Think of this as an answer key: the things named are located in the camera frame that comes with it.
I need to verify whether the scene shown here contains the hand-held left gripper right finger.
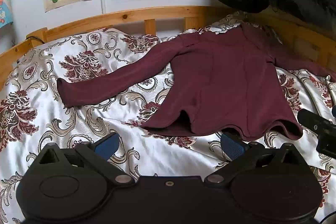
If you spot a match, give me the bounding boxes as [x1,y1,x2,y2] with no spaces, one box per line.
[204,133,305,187]

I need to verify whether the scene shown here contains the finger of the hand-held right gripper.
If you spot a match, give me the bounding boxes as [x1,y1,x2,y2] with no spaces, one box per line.
[297,109,336,159]
[325,75,336,118]

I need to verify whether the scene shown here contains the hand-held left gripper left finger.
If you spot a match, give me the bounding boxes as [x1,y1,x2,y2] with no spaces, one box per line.
[34,132,134,186]

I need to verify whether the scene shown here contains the floral satin blanket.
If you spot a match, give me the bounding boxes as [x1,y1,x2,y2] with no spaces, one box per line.
[0,11,336,224]

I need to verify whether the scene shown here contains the black cable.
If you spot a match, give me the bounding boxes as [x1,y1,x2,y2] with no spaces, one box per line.
[26,34,45,44]

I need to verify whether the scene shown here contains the maroon long-sleeve shirt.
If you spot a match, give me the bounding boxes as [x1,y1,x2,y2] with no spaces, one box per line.
[56,22,336,142]

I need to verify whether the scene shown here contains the orange-haired figure blue wall poster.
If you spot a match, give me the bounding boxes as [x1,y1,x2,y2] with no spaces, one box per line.
[0,0,13,29]

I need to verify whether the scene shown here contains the wooden bed frame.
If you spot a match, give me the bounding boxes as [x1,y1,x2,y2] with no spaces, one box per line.
[0,6,336,88]

